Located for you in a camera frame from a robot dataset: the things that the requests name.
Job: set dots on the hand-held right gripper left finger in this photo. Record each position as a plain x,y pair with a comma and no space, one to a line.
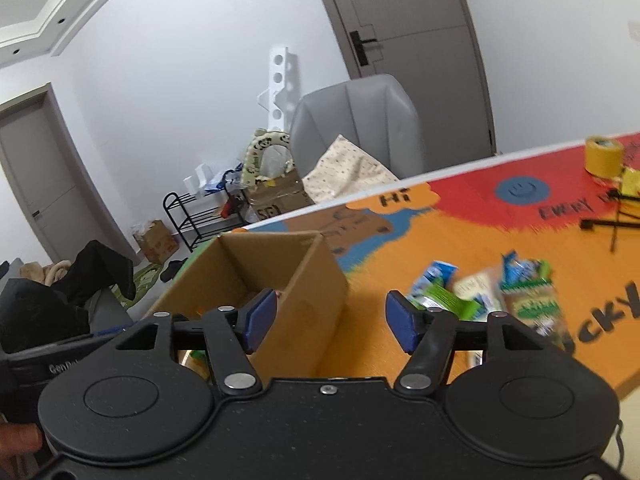
261,317

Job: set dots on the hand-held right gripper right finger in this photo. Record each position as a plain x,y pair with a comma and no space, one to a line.
402,320

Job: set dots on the blue green snack packet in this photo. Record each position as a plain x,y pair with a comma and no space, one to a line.
432,287

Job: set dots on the cardboard box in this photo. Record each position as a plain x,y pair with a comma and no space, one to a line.
295,285

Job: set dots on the white bread packet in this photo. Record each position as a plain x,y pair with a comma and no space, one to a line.
477,290

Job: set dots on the green white snack packet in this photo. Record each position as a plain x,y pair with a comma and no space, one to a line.
532,295

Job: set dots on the person's left hand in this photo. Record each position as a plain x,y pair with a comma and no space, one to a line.
17,440

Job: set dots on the black bag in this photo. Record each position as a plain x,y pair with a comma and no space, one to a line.
35,315

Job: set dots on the cartoon cat table mat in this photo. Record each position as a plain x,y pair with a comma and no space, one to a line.
450,230

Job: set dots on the black garment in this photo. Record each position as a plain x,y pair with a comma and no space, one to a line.
97,267

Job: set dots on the brown box black letters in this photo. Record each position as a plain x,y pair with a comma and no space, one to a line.
280,200

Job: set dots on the black shoe rack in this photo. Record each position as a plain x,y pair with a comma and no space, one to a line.
192,220

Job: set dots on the green floor mat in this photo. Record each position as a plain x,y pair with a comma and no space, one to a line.
145,282

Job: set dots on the brown paper bag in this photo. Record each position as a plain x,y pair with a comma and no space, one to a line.
157,245

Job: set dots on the spotted cream cushion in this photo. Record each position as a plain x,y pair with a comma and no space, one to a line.
350,175

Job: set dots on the leopard print neck pillow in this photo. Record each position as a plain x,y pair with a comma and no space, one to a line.
255,157

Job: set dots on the grey side door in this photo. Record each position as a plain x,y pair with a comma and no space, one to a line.
45,180

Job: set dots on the grey chair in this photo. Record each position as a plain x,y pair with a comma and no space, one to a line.
360,125

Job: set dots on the white perforated rack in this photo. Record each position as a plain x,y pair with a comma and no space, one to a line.
280,87

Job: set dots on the yellow tape roll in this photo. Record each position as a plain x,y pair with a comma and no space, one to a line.
604,156

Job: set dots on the yellow ribbon bundle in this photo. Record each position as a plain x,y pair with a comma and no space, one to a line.
631,181

